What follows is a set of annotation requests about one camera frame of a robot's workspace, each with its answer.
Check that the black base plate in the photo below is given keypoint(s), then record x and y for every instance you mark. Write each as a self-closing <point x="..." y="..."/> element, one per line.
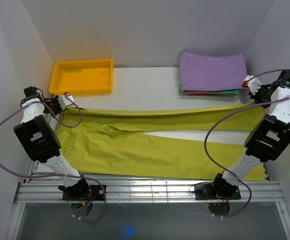
<point x="205" y="191"/>
<point x="94" y="193"/>

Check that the folded purple trousers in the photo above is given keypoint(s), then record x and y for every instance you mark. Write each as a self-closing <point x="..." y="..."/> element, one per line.
<point x="202" y="73"/>

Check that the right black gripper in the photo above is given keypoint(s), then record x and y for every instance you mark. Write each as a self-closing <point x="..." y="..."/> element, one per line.
<point x="256" y="97"/>

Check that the folded red garment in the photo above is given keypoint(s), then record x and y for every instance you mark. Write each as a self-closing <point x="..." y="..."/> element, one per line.
<point x="202" y="94"/>

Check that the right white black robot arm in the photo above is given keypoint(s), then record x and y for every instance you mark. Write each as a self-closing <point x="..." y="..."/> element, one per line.
<point x="267" y="140"/>

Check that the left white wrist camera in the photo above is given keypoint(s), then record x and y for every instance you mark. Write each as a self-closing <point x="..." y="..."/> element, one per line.
<point x="65" y="101"/>

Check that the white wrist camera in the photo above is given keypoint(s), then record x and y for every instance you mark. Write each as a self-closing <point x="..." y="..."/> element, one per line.
<point x="65" y="101"/>
<point x="252" y="83"/>

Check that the folded green garment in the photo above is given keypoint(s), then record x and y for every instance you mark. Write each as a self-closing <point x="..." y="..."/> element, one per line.
<point x="225" y="92"/>

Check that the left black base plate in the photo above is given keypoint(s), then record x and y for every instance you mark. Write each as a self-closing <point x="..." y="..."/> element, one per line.
<point x="94" y="193"/>

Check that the yellow plastic tray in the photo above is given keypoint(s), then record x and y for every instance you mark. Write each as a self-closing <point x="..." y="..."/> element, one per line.
<point x="82" y="77"/>

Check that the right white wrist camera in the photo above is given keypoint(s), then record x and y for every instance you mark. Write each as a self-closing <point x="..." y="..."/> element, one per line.
<point x="252" y="83"/>

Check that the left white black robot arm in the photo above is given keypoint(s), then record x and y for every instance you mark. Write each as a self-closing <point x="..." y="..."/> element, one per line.
<point x="41" y="143"/>

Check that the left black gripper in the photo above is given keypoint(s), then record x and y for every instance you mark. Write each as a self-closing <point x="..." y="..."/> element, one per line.
<point x="56" y="100"/>

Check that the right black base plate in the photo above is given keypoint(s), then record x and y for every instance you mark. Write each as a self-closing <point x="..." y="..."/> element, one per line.
<point x="205" y="191"/>

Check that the aluminium rail frame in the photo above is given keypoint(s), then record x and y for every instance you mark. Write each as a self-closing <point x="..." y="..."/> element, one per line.
<point x="145" y="208"/>

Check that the yellow-green trousers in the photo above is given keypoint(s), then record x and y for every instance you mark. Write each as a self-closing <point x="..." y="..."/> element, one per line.
<point x="118" y="142"/>

